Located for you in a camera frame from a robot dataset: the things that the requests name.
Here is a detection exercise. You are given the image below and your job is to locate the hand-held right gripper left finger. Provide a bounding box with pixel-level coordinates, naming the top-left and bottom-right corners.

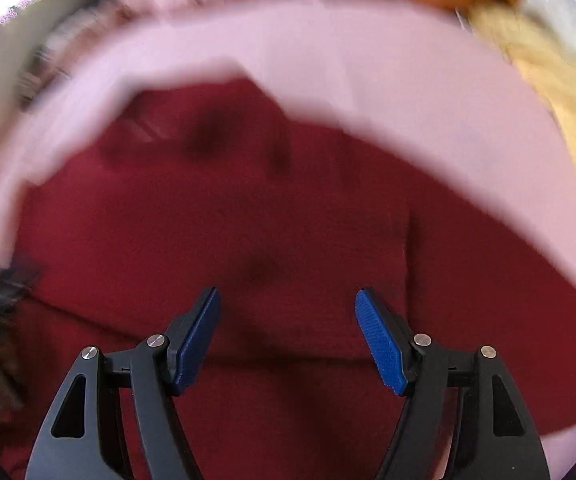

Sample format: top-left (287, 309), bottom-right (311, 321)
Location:
top-left (24, 286), bottom-right (221, 480)

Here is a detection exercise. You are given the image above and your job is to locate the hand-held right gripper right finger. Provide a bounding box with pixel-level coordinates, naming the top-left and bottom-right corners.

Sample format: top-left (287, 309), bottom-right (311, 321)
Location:
top-left (354, 287), bottom-right (551, 480)

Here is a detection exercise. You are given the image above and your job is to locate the dark red knit sweater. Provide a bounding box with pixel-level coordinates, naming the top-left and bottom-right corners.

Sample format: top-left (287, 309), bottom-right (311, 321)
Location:
top-left (0, 77), bottom-right (576, 480)

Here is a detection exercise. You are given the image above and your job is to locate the yellow cloth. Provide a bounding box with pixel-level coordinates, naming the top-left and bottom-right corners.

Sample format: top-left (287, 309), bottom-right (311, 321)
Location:
top-left (460, 0), bottom-right (576, 233)

